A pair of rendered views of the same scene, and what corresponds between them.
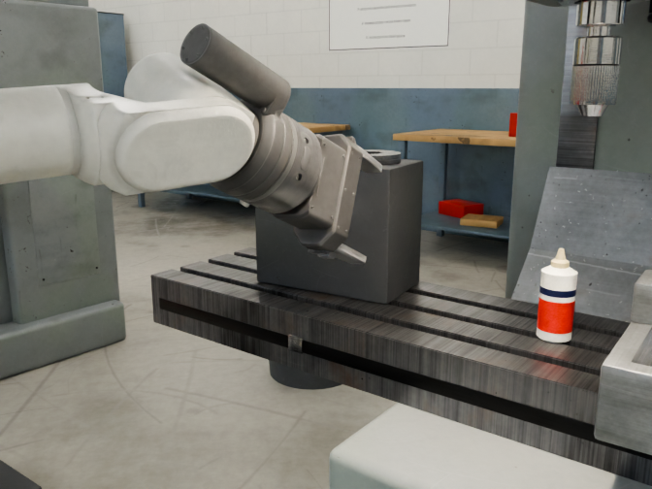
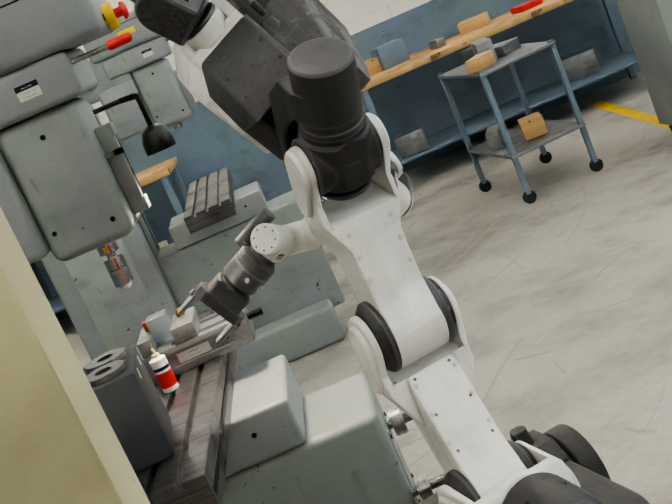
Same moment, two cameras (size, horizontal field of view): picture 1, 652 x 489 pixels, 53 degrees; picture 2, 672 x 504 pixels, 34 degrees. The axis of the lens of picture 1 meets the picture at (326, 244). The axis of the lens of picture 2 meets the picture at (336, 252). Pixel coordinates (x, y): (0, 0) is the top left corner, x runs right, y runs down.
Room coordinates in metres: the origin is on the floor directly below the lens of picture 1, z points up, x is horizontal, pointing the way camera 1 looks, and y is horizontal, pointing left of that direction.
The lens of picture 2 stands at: (1.77, 2.04, 1.63)
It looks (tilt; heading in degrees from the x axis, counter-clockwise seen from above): 13 degrees down; 235
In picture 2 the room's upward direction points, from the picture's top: 24 degrees counter-clockwise
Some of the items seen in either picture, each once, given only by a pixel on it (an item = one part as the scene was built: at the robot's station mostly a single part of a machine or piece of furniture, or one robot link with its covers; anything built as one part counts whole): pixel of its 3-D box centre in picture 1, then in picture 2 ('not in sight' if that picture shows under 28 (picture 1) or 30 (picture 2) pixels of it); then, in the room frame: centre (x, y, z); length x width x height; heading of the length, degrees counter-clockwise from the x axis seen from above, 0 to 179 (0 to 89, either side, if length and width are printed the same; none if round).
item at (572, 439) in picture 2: not in sight; (575, 469); (0.29, 0.44, 0.50); 0.20 x 0.05 x 0.20; 71
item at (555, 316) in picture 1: (557, 293); (161, 369); (0.73, -0.27, 0.98); 0.04 x 0.04 x 0.11
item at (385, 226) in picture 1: (338, 218); (125, 407); (0.95, -0.02, 1.03); 0.22 x 0.12 x 0.20; 60
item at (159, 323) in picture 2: not in sight; (160, 326); (0.62, -0.40, 1.04); 0.06 x 0.05 x 0.06; 55
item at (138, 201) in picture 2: not in sight; (122, 168); (0.63, -0.22, 1.45); 0.04 x 0.04 x 0.21; 53
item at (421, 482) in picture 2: not in sight; (455, 474); (0.38, 0.15, 0.51); 0.22 x 0.06 x 0.06; 143
